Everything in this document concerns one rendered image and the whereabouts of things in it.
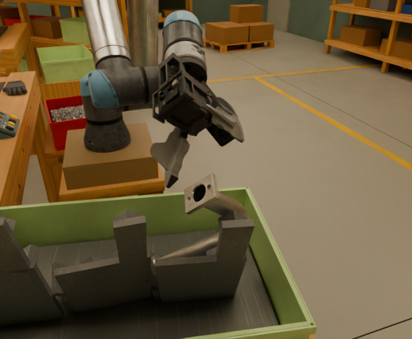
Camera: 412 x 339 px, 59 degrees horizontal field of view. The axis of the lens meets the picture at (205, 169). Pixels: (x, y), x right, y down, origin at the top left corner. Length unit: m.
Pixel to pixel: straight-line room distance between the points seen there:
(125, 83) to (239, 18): 7.12
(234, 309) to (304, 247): 1.52
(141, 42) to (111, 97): 0.38
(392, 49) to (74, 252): 5.92
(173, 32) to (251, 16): 7.26
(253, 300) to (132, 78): 0.51
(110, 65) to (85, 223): 0.39
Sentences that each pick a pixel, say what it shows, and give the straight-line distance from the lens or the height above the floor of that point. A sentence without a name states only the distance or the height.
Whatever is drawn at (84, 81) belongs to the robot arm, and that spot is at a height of 1.15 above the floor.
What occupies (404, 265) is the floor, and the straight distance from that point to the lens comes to 2.36.
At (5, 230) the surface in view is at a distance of 0.56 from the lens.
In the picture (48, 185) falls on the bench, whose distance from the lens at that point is 2.65.
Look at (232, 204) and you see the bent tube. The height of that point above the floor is 1.14.
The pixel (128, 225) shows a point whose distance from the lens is 0.52.
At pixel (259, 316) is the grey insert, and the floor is 0.85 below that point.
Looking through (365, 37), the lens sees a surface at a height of 0.41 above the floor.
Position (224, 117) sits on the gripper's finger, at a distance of 0.52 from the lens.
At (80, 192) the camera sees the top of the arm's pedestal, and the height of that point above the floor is 0.85.
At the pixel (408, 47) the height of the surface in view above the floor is 0.41.
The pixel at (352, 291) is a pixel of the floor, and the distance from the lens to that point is 2.09.
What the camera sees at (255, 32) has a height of 0.31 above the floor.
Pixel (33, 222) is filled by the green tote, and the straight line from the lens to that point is 0.96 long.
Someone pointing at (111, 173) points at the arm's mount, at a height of 0.89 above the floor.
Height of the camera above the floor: 1.45
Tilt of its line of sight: 29 degrees down
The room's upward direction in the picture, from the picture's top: straight up
